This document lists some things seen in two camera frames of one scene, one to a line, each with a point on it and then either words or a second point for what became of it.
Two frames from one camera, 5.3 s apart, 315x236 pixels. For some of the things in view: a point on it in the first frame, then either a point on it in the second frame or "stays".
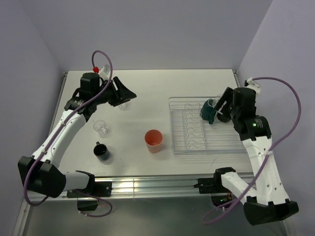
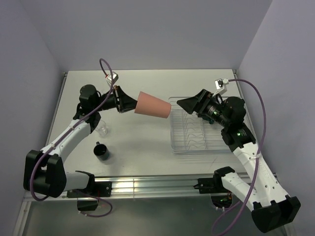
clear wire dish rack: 191,135 stays
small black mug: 101,151 stays
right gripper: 225,97 -> 192,103
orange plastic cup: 153,139 -> 147,104
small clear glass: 100,126 stays
